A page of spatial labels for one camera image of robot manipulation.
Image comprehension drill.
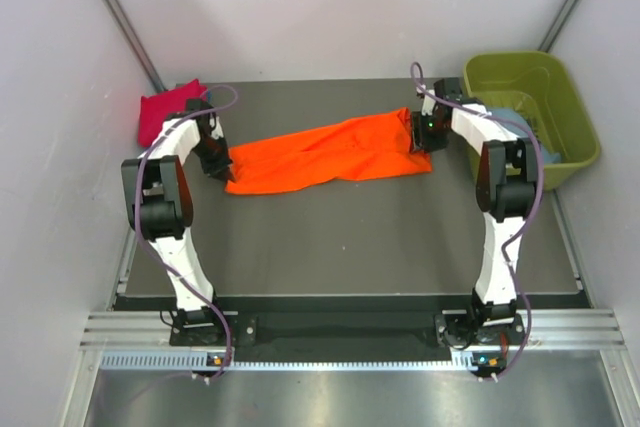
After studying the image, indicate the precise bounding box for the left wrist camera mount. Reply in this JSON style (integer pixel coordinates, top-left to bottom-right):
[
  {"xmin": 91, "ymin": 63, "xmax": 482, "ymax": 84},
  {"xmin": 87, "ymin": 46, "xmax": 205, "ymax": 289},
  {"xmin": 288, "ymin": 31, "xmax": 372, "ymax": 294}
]
[{"xmin": 208, "ymin": 113, "xmax": 224, "ymax": 140}]

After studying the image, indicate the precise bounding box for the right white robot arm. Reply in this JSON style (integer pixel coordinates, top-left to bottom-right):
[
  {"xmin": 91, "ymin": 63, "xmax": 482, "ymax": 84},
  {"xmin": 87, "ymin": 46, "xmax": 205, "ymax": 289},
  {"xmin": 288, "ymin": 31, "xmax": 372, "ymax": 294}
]
[{"xmin": 411, "ymin": 78, "xmax": 544, "ymax": 350}]

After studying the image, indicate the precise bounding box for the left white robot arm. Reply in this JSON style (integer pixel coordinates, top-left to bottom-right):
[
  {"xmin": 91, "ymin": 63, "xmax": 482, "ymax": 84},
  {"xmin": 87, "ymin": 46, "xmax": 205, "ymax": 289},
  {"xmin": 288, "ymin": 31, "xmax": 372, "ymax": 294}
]
[{"xmin": 121, "ymin": 98, "xmax": 233, "ymax": 348}]

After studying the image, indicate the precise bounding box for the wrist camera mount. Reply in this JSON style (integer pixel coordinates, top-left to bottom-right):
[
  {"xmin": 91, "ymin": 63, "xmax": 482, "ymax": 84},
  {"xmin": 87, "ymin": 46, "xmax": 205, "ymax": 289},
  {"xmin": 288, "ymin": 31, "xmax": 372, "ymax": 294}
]
[
  {"xmin": 208, "ymin": 113, "xmax": 224, "ymax": 140},
  {"xmin": 416, "ymin": 89, "xmax": 436, "ymax": 116}
]

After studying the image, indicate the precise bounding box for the orange t shirt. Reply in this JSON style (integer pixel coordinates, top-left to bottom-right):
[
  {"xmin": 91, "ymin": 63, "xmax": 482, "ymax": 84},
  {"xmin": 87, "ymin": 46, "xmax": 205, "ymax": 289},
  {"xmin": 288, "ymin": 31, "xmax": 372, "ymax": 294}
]
[{"xmin": 225, "ymin": 108, "xmax": 432, "ymax": 195}]

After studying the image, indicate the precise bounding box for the olive green plastic bin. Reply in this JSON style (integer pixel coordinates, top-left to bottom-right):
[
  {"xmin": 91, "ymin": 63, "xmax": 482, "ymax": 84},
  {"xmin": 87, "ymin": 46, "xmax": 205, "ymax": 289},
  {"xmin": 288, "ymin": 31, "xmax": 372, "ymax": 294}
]
[{"xmin": 463, "ymin": 51, "xmax": 601, "ymax": 191}]

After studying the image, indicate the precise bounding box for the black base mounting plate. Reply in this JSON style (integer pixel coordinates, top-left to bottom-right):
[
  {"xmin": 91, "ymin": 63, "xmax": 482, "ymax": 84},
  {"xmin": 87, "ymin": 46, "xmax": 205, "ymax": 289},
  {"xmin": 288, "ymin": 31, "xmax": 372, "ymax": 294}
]
[{"xmin": 168, "ymin": 310, "xmax": 528, "ymax": 349}]

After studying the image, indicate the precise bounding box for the light blue t shirt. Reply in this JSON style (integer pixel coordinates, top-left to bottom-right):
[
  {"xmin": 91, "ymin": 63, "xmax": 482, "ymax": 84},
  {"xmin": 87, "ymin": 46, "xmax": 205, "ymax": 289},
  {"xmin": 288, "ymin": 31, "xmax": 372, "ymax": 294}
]
[{"xmin": 490, "ymin": 108, "xmax": 562, "ymax": 165}]

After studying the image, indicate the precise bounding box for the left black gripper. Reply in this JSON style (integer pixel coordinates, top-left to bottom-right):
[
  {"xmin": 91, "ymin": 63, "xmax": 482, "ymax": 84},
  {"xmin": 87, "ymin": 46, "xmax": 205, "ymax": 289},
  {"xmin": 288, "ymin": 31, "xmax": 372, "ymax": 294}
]
[{"xmin": 191, "ymin": 134, "xmax": 234, "ymax": 184}]

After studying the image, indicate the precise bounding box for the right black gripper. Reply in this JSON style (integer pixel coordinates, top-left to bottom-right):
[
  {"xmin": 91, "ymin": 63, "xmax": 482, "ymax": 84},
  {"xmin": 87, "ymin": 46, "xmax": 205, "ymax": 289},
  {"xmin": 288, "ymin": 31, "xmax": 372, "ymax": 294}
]
[{"xmin": 410, "ymin": 110, "xmax": 451, "ymax": 155}]

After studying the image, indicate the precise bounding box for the slotted grey cable duct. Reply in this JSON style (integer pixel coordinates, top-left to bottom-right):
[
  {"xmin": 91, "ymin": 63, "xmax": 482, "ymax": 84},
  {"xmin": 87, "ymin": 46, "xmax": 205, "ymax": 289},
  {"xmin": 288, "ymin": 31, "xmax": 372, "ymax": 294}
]
[{"xmin": 99, "ymin": 350, "xmax": 499, "ymax": 373}]

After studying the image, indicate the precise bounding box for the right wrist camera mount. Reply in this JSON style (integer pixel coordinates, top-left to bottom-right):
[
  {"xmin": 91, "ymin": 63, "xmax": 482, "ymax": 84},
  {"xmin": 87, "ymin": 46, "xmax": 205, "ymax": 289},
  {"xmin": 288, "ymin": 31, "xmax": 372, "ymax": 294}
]
[{"xmin": 416, "ymin": 89, "xmax": 436, "ymax": 116}]

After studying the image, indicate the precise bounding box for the folded pink t shirt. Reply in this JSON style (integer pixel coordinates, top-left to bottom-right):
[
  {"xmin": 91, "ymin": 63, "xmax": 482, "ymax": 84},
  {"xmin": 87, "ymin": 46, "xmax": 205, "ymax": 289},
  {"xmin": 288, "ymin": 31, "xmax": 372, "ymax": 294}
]
[{"xmin": 137, "ymin": 79, "xmax": 206, "ymax": 148}]

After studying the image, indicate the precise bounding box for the aluminium frame rail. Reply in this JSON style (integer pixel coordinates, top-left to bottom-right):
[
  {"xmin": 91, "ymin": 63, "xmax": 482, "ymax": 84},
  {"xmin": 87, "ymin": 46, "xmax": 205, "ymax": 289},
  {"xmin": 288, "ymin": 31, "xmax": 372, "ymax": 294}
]
[{"xmin": 80, "ymin": 309, "xmax": 625, "ymax": 350}]

